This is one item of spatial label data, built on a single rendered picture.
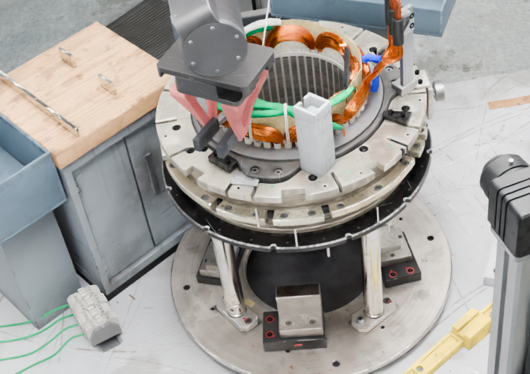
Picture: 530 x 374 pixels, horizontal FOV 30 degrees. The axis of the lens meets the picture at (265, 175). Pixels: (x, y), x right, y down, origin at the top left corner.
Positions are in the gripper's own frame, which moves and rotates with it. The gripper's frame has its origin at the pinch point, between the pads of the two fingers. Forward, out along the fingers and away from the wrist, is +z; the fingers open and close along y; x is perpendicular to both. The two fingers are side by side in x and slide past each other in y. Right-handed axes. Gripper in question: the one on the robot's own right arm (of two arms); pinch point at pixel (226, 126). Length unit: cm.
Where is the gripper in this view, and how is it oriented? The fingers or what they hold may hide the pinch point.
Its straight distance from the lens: 103.6
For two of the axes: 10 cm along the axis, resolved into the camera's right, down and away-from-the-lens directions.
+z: 1.0, 7.1, 7.0
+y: 8.9, 2.5, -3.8
